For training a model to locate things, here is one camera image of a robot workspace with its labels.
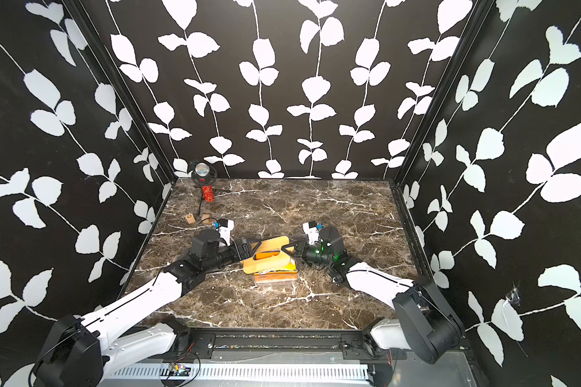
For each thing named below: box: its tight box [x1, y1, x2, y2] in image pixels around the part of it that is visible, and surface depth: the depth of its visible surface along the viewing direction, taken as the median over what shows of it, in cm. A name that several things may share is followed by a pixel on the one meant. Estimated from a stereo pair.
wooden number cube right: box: [202, 212, 213, 225], surface depth 106 cm
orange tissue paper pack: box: [254, 270, 298, 283], surface depth 85 cm
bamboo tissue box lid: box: [242, 235, 297, 275], surface depth 82 cm
